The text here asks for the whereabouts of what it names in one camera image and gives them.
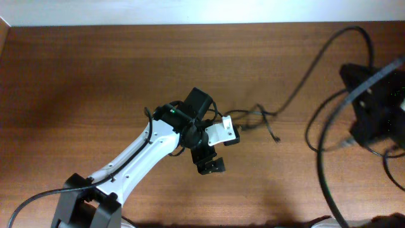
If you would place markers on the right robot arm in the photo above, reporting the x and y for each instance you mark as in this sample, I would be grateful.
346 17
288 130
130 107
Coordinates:
377 97

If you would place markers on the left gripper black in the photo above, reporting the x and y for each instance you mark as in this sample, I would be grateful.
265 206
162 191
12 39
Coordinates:
199 158

